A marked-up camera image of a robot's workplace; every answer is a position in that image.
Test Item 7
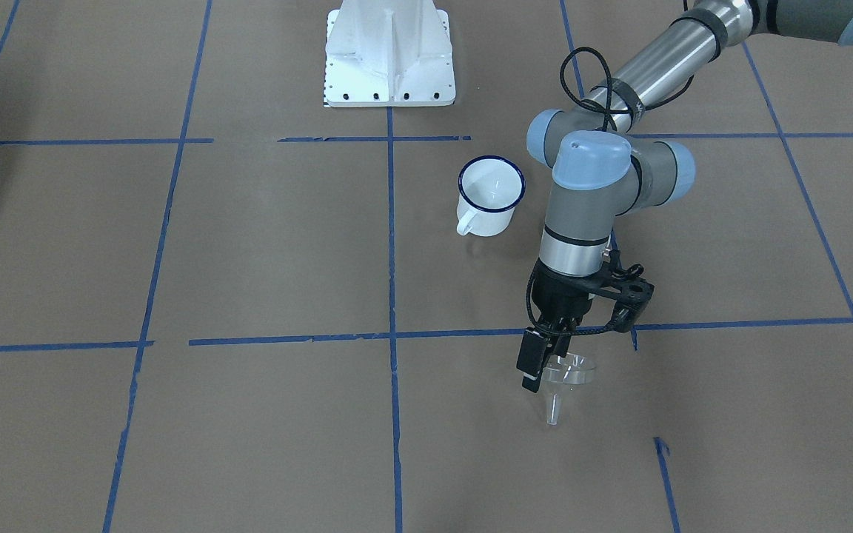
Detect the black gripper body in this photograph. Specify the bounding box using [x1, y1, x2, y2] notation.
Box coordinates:
[529, 261, 595, 340]

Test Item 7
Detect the clear plastic funnel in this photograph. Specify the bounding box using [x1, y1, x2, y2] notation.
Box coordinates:
[541, 353, 597, 427]

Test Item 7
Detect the white enamel cup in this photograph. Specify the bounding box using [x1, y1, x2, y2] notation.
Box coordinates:
[456, 155, 526, 237]

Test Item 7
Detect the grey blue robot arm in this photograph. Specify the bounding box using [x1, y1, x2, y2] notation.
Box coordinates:
[517, 1, 853, 392]

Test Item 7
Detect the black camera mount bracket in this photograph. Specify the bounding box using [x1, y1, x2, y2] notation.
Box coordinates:
[583, 250, 655, 333]

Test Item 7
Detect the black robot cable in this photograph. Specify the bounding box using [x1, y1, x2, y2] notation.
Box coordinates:
[526, 46, 698, 341]

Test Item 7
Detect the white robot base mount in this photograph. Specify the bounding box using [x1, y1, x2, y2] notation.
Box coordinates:
[323, 1, 457, 108]

